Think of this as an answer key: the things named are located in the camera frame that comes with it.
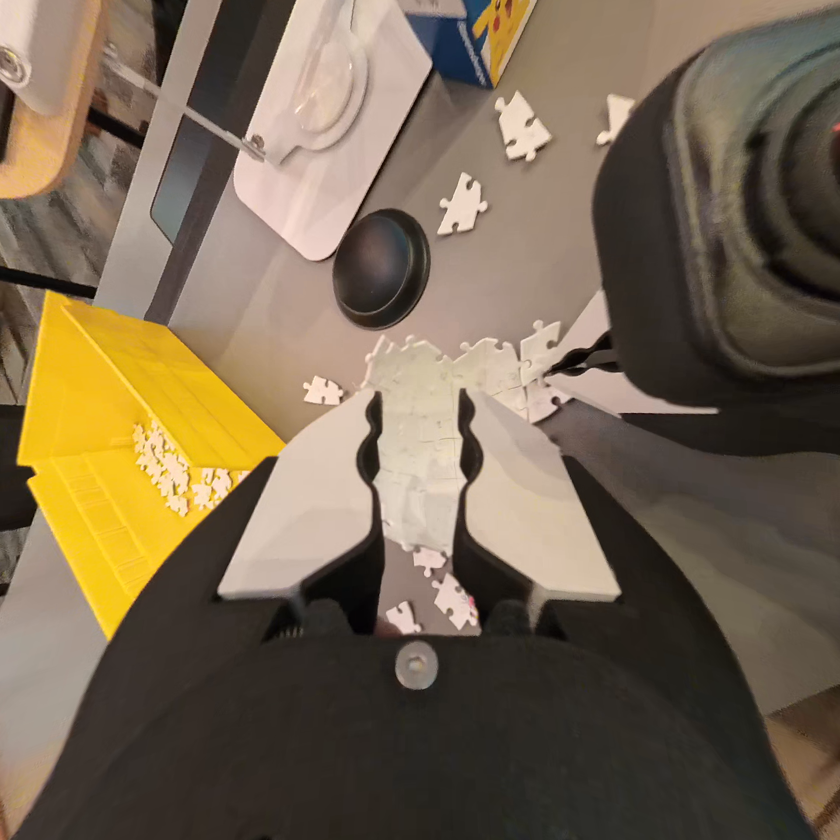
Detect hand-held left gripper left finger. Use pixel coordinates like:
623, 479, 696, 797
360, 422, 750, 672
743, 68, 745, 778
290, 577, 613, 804
217, 388, 385, 601

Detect blue puzzle box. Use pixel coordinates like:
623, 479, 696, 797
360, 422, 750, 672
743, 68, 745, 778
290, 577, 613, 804
403, 0, 538, 89

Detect black dome ball stand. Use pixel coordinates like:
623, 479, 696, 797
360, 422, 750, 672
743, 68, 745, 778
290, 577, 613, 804
331, 209, 432, 331

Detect partly built puzzle ball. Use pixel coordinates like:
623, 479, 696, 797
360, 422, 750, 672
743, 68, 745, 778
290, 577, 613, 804
360, 333, 573, 553

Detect white device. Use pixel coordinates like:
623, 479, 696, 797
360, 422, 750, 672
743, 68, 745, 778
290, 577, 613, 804
0, 0, 89, 118

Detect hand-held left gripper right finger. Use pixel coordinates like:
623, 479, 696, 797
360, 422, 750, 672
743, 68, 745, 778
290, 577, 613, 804
453, 388, 623, 601

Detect pile of small puzzle pieces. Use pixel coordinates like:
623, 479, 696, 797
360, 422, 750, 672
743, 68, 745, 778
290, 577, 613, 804
131, 420, 253, 519

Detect yellow plastic bin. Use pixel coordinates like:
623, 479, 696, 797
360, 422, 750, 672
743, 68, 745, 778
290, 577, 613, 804
16, 290, 287, 641

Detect wooden table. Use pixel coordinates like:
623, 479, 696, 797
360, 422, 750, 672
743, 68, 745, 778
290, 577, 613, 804
0, 0, 106, 199

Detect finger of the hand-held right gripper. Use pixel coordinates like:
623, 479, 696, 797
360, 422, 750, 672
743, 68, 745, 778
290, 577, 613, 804
546, 367, 721, 421
546, 289, 613, 375

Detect person's beige trousers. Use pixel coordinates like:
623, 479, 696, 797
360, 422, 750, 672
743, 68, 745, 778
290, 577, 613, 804
764, 699, 840, 840

